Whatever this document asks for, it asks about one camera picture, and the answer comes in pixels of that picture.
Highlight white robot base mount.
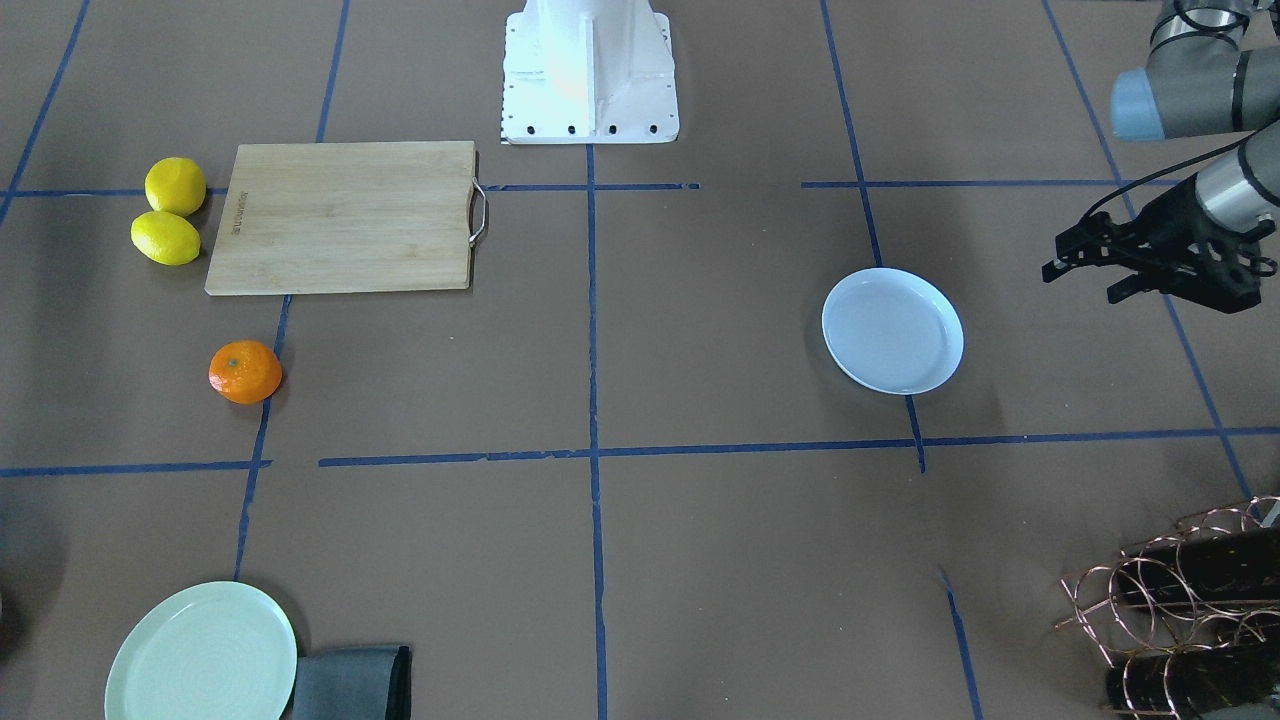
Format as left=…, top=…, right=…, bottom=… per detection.
left=500, top=1, right=681, bottom=145

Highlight light green plate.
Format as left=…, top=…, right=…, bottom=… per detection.
left=102, top=582, right=298, bottom=719

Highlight yellow lemon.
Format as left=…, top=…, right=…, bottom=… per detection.
left=143, top=158, right=209, bottom=217
left=131, top=210, right=202, bottom=266

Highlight wooden cutting board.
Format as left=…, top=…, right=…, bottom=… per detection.
left=205, top=140, right=488, bottom=297

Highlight light blue plate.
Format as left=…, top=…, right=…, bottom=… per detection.
left=820, top=266, right=965, bottom=396

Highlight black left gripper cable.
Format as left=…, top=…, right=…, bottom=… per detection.
left=1084, top=137, right=1261, bottom=225

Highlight upper dark wine bottle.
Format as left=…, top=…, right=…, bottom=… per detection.
left=1114, top=527, right=1279, bottom=610

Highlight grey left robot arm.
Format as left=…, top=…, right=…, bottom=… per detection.
left=1041, top=1, right=1279, bottom=314

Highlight orange mandarin fruit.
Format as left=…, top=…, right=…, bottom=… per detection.
left=207, top=340, right=284, bottom=405

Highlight lower dark wine bottle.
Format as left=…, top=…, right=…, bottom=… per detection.
left=1105, top=643, right=1279, bottom=719

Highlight copper wire bottle rack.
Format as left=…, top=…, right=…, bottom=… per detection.
left=1060, top=495, right=1279, bottom=719

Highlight lower yellow lemon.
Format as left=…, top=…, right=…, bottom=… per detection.
left=131, top=210, right=202, bottom=266

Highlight dark wine bottle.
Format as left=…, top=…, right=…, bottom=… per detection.
left=1114, top=527, right=1279, bottom=610
left=1105, top=643, right=1279, bottom=719

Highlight upper yellow lemon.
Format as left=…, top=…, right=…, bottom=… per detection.
left=143, top=158, right=209, bottom=217

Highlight folded grey cloth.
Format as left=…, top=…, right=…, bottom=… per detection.
left=291, top=644, right=413, bottom=719

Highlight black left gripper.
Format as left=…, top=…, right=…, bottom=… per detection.
left=1041, top=179, right=1277, bottom=314

